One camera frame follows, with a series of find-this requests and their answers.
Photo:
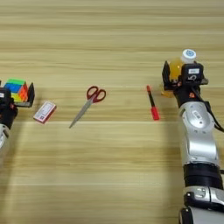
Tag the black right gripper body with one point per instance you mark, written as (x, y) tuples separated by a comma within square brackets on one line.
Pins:
[(183, 93)]

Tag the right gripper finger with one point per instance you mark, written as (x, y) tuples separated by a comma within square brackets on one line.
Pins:
[(166, 73)]

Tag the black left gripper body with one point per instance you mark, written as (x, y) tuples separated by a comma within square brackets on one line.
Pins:
[(7, 115)]

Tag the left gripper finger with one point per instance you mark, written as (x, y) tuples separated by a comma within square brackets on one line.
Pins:
[(31, 93)]

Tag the red black marker pen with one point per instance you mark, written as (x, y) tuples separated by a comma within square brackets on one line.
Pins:
[(152, 108)]

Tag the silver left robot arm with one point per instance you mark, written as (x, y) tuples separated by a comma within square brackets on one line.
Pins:
[(3, 143)]

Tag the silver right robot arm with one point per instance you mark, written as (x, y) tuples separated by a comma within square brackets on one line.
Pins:
[(198, 137)]

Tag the colourful puzzle cube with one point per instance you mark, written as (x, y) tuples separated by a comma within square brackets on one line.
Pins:
[(16, 89)]

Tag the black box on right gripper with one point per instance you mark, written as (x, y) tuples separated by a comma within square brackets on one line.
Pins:
[(192, 73)]

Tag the red white card box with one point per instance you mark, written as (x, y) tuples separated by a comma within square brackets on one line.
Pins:
[(44, 112)]

